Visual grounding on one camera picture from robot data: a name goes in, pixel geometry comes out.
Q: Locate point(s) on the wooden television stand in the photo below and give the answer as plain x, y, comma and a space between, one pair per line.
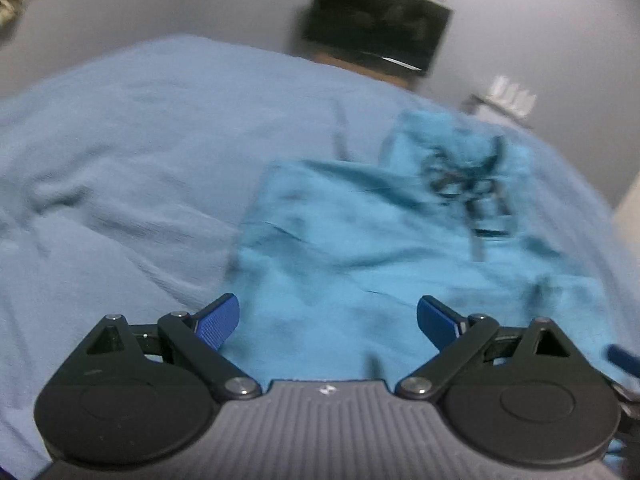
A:
350, 62

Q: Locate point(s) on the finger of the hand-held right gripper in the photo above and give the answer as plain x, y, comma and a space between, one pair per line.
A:
619, 357

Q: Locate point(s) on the white bottle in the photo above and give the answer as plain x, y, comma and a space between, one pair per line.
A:
527, 100
499, 87

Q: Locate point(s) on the light blue bed blanket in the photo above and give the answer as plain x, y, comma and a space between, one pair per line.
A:
125, 170

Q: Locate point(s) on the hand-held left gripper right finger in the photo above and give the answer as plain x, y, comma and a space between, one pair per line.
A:
440, 320

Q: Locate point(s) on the white router on shelf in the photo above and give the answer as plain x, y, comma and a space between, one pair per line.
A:
492, 107

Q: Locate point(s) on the black television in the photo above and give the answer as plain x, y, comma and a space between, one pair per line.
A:
377, 20

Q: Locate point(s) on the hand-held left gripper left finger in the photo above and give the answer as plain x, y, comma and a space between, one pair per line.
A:
217, 322

